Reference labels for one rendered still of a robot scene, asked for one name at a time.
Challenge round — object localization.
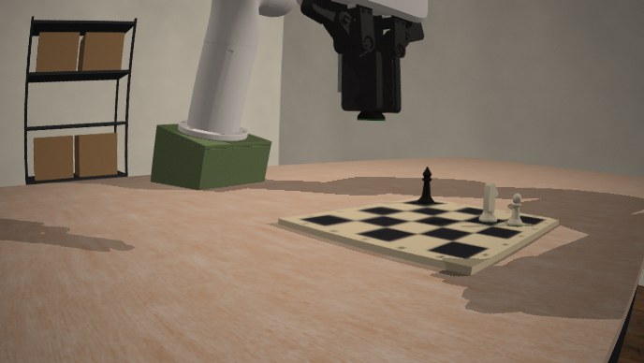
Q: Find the black pawn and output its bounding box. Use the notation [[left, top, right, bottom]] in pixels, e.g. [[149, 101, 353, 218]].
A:
[[358, 111, 386, 121]]

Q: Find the white pawn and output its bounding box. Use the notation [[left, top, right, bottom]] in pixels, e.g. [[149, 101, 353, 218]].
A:
[[506, 194, 523, 226]]

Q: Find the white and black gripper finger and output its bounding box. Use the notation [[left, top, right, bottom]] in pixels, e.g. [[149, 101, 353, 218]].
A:
[[300, 0, 383, 111], [373, 15, 424, 113]]

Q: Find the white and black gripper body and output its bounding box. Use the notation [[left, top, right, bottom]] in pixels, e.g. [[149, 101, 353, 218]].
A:
[[331, 0, 428, 22]]

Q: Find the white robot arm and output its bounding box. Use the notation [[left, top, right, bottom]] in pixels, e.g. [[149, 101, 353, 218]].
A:
[[178, 0, 297, 141]]

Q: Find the black bishop chess piece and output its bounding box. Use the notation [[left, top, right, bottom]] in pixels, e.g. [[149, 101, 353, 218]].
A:
[[417, 167, 434, 205]]

